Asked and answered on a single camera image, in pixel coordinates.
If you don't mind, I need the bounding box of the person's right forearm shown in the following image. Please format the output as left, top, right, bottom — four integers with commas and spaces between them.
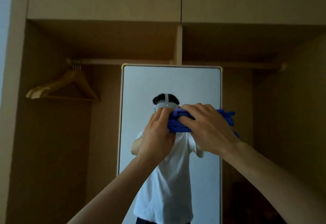
224, 141, 326, 224

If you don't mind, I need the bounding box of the wooden wardrobe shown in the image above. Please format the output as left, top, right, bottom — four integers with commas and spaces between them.
0, 0, 326, 224

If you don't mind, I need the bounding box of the person's left hand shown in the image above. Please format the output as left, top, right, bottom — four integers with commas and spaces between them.
137, 108, 176, 165

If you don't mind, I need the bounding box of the blue microfibre cloth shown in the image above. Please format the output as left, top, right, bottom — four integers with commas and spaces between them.
167, 108, 239, 138

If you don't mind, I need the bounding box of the wooden clothes hanger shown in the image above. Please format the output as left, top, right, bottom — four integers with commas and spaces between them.
25, 59, 92, 100
30, 59, 96, 101
37, 59, 100, 102

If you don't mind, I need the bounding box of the person's right hand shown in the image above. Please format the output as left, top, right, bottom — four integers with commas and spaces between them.
178, 103, 242, 158

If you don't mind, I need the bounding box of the person's left forearm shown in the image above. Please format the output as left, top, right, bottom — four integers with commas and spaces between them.
67, 155, 164, 224

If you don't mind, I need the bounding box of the tall framed mirror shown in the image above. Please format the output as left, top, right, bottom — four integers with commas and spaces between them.
116, 63, 223, 224

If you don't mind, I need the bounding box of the wooden clothes rail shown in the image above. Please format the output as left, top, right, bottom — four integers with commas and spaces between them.
66, 58, 175, 66

